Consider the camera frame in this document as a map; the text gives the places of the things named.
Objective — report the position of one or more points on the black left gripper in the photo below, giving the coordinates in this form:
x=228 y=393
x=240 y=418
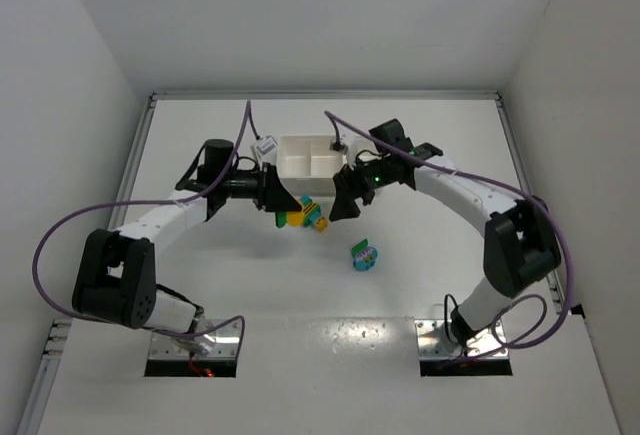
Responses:
x=267 y=186

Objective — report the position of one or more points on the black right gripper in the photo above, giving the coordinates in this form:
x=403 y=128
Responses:
x=347 y=183

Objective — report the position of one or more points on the green square lego brick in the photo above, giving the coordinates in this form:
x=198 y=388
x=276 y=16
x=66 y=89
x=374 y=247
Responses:
x=281 y=219

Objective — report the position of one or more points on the yellow curved lego brick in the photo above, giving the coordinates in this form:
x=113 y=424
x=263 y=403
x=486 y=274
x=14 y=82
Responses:
x=295 y=219

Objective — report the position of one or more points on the teal green lego stack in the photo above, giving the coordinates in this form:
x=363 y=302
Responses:
x=364 y=255

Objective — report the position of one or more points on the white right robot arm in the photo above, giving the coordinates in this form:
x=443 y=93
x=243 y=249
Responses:
x=523 y=244

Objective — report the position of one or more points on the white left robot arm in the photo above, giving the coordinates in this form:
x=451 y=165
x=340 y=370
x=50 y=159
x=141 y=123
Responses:
x=116 y=281

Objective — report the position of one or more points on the bee lego stack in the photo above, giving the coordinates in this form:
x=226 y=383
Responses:
x=312 y=216

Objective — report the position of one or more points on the white divided container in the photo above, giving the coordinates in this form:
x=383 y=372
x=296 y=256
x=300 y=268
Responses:
x=306 y=164

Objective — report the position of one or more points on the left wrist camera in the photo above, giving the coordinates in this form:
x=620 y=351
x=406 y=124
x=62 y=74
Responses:
x=264 y=150

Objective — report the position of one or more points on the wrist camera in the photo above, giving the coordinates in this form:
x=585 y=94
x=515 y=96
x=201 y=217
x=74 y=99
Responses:
x=264 y=150
x=350 y=146

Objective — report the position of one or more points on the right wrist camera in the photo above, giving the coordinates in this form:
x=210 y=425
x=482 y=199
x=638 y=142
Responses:
x=350 y=146

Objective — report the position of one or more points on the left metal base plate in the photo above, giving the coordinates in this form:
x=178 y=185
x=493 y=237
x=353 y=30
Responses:
x=221 y=342

